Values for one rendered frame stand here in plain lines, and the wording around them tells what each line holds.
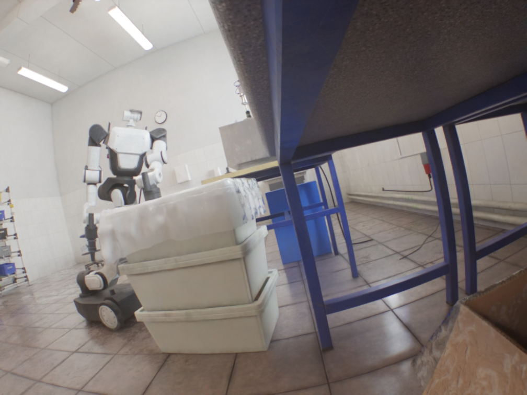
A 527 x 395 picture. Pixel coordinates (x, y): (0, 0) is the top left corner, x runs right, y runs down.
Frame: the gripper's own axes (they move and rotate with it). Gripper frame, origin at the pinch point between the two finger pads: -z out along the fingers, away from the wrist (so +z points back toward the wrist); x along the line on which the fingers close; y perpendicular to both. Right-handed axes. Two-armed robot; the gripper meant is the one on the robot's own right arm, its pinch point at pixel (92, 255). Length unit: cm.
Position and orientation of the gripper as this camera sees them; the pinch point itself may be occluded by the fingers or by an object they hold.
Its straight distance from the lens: 180.7
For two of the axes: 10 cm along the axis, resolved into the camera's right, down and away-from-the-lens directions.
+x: 6.1, -0.6, -7.9
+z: -0.2, -10.0, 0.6
